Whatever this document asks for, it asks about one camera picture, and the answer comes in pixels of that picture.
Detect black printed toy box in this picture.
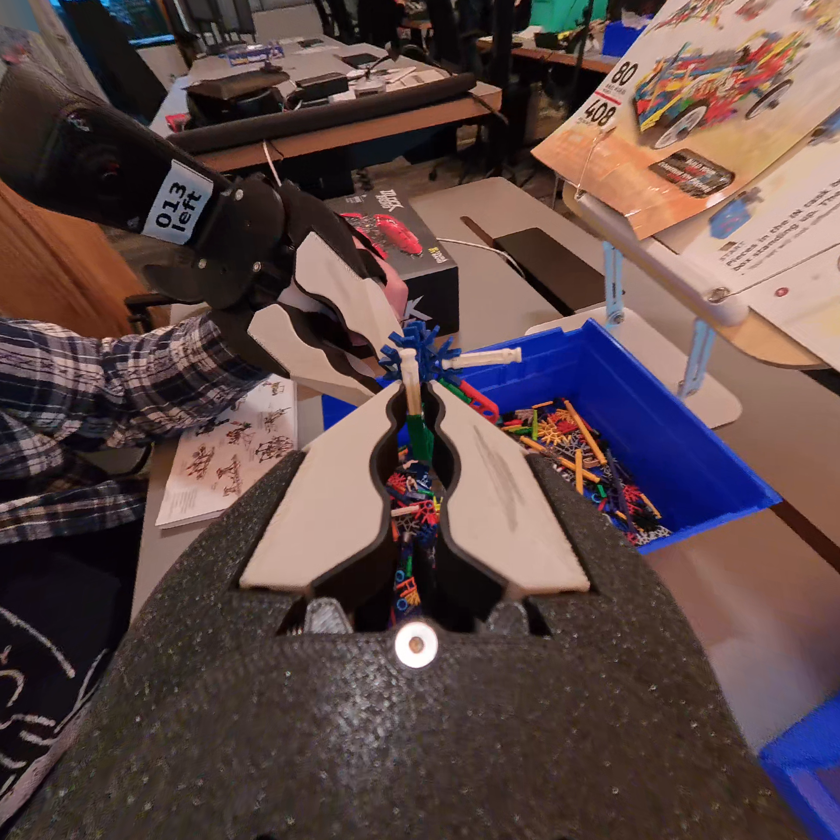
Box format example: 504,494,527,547
322,191,463,340

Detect round wooden board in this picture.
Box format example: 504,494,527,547
562,184,840,375

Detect wooden panel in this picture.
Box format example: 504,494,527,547
0,178,148,340

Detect white cable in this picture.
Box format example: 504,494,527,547
431,234,529,274

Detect white stand base blue posts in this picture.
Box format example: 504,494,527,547
525,243,745,431

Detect empty blue plastic bin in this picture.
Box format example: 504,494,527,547
759,693,840,840

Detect blue plastic bin with label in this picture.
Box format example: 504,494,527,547
319,319,784,555

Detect black flat pad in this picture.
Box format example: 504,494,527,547
493,226,607,316

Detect instruction booklet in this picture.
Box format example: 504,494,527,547
657,132,840,375

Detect toy kit plastic bag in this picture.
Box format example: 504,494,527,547
532,0,840,240

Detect black office chair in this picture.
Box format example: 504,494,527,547
59,0,172,126

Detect pile of construction toy pieces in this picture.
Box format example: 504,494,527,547
388,381,673,628

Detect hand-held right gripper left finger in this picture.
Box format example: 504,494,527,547
243,381,410,628

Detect white printed instruction sheet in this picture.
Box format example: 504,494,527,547
155,374,303,530

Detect long dark office desk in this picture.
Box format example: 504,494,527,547
149,40,506,178

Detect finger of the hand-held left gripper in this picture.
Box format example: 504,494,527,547
276,230,408,358
247,305,384,408

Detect person's left hand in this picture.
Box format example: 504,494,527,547
381,256,413,319

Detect blue snowflake toy assembly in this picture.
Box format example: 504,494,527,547
378,322,526,471

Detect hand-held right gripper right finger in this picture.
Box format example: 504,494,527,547
423,381,589,630

